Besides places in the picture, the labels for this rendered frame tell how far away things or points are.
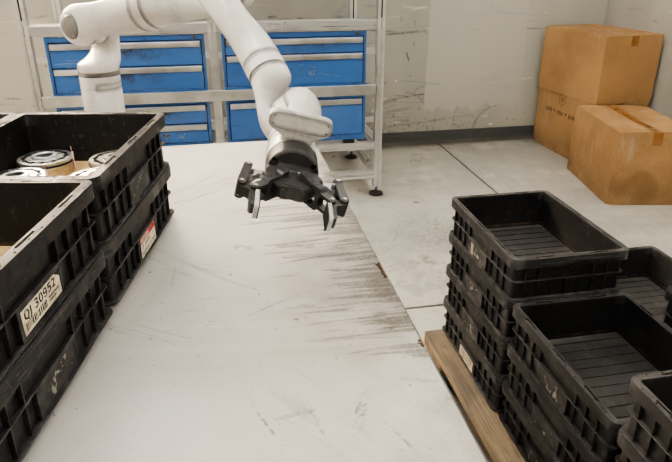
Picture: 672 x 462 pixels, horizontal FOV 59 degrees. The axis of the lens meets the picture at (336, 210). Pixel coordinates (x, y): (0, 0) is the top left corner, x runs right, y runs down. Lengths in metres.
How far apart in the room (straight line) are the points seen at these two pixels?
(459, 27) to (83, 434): 3.71
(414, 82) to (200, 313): 3.32
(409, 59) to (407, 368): 3.38
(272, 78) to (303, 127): 0.21
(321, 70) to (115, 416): 2.48
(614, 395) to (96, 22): 1.35
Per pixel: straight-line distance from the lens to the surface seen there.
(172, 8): 1.28
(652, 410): 1.09
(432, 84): 4.19
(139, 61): 3.07
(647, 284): 2.14
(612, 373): 1.49
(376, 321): 0.96
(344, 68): 3.12
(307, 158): 0.82
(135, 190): 1.12
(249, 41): 1.07
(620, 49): 3.98
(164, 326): 0.98
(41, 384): 0.82
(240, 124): 3.12
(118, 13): 1.36
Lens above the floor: 1.23
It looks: 23 degrees down
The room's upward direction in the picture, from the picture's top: straight up
